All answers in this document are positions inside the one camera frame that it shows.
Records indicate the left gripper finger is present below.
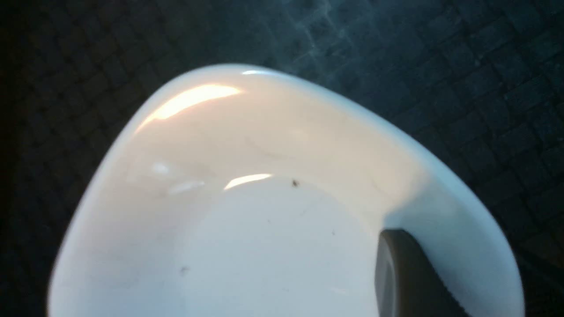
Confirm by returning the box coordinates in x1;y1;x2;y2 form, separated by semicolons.
375;229;468;317

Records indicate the white square bowl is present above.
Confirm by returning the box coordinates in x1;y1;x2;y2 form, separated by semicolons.
46;64;525;317

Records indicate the black serving tray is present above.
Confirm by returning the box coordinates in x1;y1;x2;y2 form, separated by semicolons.
0;0;564;317

